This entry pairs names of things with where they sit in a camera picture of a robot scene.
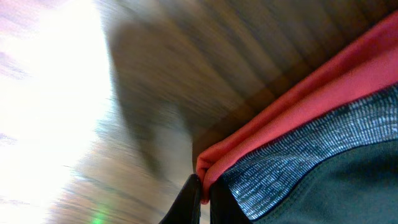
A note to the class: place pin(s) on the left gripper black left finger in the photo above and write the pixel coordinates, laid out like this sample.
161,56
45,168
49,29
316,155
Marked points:
186,207

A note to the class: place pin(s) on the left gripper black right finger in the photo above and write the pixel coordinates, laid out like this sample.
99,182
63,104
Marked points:
224,209

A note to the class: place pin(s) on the black leggings with red waistband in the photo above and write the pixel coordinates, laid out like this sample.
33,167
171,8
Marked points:
325,151

